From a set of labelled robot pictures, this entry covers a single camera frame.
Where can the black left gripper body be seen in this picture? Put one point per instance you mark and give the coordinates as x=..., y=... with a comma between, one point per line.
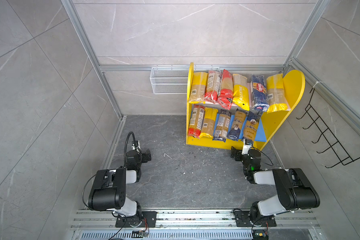
x=144, y=158

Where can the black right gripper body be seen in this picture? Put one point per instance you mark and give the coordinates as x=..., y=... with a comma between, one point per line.
x=239, y=157

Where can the blue Ankara spaghetti bag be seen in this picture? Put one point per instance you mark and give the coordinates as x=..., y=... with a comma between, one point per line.
x=251, y=126

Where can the blue clear spaghetti bag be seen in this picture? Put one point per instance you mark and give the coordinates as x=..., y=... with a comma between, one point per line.
x=222, y=126

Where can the short yellow spaghetti bag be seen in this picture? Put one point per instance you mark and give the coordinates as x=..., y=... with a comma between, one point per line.
x=208, y=126

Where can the red clear spaghetti bag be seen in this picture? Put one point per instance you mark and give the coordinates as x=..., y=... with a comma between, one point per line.
x=196, y=121

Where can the blue Barilla spaghetti box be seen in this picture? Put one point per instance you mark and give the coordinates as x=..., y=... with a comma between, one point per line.
x=259, y=93

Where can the yellow Pastatime spaghetti bag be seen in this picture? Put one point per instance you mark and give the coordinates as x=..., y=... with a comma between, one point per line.
x=241, y=94

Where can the long yellow spaghetti bag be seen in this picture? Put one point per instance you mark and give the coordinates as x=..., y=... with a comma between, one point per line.
x=276, y=94

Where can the red labelled spaghetti bag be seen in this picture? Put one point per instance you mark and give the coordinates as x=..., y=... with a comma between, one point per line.
x=213, y=86

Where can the yellow topped spaghetti bag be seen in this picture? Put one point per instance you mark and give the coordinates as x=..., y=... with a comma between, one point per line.
x=198, y=87

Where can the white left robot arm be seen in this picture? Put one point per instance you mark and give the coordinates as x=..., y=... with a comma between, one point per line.
x=108, y=192

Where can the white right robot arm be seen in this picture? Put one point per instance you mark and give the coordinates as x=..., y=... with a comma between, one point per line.
x=294, y=190

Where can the yellow shelf with coloured boards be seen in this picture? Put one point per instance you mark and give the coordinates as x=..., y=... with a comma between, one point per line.
x=294, y=84

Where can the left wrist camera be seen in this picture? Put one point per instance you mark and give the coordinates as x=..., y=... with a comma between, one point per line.
x=136, y=146

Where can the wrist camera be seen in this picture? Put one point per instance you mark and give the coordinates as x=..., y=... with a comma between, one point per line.
x=248, y=144
x=136, y=146

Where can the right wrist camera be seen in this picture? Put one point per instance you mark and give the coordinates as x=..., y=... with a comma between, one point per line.
x=248, y=144

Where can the white wire mesh basket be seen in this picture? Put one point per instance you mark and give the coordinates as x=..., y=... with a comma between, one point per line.
x=169, y=80

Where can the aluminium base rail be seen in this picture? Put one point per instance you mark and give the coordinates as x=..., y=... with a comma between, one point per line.
x=193, y=224

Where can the black wire hook rack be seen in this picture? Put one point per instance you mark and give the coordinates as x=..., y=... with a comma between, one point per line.
x=333, y=144

